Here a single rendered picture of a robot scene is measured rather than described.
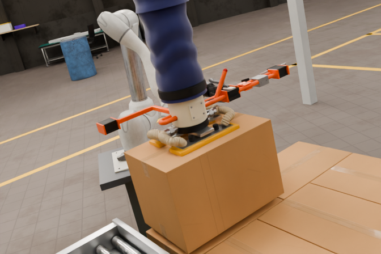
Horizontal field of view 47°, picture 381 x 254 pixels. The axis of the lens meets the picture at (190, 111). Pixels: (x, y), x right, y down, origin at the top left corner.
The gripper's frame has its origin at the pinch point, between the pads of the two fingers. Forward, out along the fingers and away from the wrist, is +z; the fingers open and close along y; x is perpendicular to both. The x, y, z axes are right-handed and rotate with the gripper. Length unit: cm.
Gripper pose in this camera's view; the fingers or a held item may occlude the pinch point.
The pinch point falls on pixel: (229, 92)
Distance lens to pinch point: 217.4
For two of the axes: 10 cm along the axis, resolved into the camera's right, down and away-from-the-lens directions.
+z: 5.8, 1.1, -8.1
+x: -7.8, 3.5, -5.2
